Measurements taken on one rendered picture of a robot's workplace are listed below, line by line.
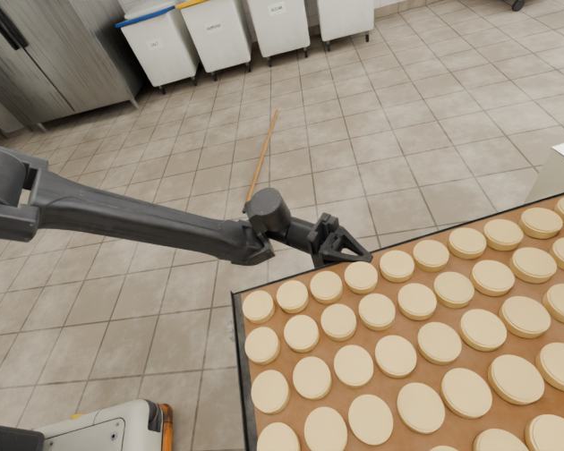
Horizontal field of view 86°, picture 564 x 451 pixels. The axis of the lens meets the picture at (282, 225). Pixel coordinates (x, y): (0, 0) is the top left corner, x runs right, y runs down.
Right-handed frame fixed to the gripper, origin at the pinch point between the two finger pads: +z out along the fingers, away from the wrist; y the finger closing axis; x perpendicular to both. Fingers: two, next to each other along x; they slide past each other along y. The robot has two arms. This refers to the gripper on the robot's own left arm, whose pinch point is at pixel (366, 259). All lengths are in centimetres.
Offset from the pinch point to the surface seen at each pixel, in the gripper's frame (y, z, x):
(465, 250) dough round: -2.2, 13.0, -6.2
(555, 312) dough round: -1.6, 24.4, -1.2
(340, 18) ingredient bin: 63, -148, -281
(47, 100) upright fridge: 58, -396, -82
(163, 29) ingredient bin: 32, -291, -185
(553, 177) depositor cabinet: 12, 25, -43
